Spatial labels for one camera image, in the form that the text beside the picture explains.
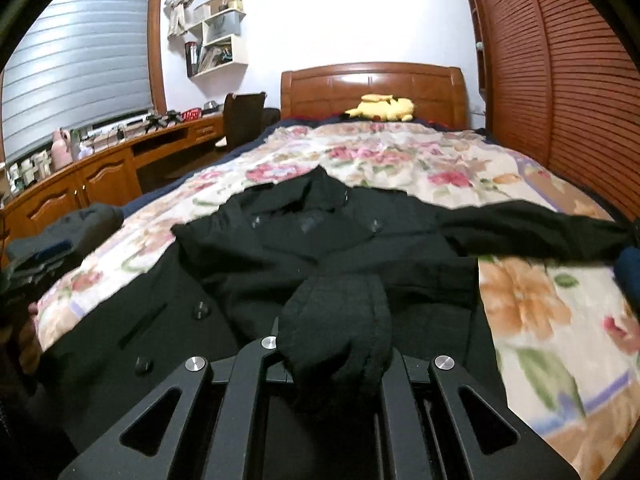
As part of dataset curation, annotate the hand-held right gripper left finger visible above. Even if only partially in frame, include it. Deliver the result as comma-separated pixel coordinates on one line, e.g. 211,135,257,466
57,332,296,480

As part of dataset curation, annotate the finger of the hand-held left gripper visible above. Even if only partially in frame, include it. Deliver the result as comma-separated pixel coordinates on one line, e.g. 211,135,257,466
19,241,75,268

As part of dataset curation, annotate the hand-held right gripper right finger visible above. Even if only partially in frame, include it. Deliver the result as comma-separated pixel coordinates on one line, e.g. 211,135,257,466
379,354,583,480

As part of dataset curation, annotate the black coat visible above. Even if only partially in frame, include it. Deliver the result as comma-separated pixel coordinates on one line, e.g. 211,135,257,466
40,165,636,461

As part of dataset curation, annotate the dark grey garment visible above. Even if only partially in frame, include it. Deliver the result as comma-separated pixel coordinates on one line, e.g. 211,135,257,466
6,203,124,266

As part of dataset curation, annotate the wooden desk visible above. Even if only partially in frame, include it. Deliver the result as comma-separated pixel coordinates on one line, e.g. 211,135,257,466
0,110,227,266

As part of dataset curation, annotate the pink plush toy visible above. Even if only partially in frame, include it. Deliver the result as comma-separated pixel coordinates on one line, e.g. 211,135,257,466
52,128,72,166

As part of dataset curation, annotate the grey window blind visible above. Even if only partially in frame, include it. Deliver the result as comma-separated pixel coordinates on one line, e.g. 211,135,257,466
2,0,154,161

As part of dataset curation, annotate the floral blanket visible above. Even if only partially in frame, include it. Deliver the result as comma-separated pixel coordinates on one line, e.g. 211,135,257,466
35,121,640,453

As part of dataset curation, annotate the navy blue cloth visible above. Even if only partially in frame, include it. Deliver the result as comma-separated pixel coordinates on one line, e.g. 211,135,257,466
614,244,640,313

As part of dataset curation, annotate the yellow plush toy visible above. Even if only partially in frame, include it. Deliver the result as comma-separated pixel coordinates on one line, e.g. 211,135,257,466
344,93,417,122

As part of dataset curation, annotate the white hanging decoration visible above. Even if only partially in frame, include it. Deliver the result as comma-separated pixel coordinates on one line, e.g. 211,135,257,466
164,0,210,39

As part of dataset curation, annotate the wooden bed headboard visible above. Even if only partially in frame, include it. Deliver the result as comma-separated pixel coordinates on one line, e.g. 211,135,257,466
280,62,469,130

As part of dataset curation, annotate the wooden louvered wardrobe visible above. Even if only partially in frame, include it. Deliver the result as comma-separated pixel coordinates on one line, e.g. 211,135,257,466
464,0,640,223

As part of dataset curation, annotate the wooden window frame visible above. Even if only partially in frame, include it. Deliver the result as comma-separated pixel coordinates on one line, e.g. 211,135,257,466
0,0,169,171

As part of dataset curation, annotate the white wall shelf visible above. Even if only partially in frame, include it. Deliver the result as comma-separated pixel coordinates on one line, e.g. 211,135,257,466
185,0,250,79

